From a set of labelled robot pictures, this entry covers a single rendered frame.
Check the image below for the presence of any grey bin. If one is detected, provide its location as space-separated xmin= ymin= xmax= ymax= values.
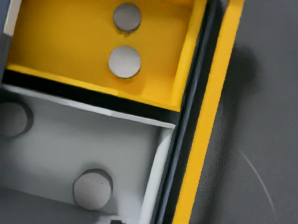
xmin=0 ymin=82 xmax=175 ymax=224

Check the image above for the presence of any yellow vertical bar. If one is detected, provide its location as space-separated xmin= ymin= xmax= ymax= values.
xmin=173 ymin=0 xmax=243 ymax=224

